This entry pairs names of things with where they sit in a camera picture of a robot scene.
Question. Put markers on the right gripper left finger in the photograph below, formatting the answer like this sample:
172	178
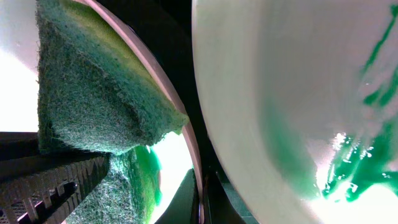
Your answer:
45	188

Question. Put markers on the white plate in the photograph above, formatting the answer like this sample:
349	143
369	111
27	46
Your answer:
300	104

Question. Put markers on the green scouring sponge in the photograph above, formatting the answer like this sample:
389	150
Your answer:
95	95

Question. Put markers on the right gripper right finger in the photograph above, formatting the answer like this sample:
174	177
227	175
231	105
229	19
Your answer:
184	207

